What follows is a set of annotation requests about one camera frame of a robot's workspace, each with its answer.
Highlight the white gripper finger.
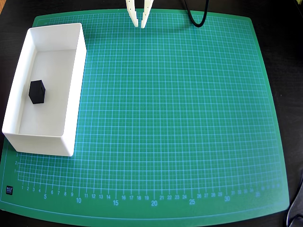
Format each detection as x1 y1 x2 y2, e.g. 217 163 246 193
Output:
141 0 154 29
125 0 139 28

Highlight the black cube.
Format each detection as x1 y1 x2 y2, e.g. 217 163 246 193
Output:
28 79 46 105

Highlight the white rectangular plastic bin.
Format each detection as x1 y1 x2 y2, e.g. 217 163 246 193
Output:
1 22 87 157

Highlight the green cutting mat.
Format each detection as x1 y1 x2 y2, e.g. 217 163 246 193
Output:
0 8 291 227

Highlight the black cable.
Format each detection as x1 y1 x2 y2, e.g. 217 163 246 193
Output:
182 0 210 28

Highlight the grey cable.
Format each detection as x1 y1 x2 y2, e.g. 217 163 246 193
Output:
285 170 303 227

